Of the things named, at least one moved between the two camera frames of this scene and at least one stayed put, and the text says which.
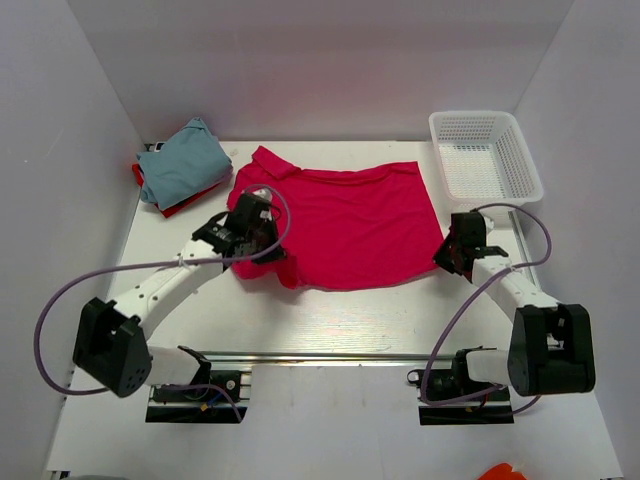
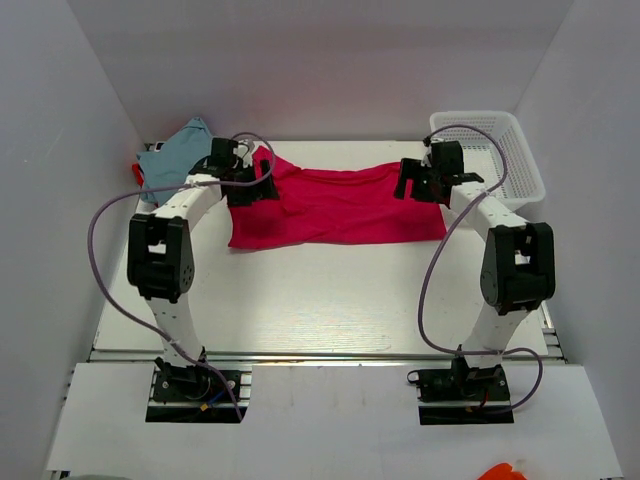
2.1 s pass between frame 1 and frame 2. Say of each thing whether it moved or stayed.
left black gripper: moved
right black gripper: moved
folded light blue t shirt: stayed
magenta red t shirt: moved
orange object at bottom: stayed
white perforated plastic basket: stayed
